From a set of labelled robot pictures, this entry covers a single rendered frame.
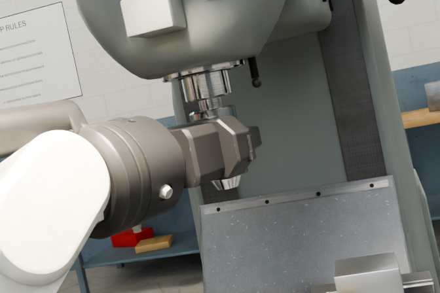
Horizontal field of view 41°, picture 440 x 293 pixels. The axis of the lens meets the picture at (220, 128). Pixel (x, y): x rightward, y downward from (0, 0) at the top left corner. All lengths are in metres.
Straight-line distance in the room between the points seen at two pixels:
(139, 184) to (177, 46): 0.13
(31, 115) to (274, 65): 0.58
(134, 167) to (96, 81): 4.88
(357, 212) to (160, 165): 0.53
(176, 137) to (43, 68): 5.06
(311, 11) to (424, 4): 4.14
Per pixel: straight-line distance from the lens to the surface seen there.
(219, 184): 0.59
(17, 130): 0.43
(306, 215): 0.96
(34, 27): 5.60
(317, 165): 0.96
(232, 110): 0.59
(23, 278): 0.36
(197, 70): 0.56
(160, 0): 0.48
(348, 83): 0.94
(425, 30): 4.80
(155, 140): 0.47
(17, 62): 5.69
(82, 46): 5.37
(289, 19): 0.69
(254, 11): 0.53
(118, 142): 0.45
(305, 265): 0.94
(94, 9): 0.55
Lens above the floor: 1.28
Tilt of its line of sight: 3 degrees down
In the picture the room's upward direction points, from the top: 12 degrees counter-clockwise
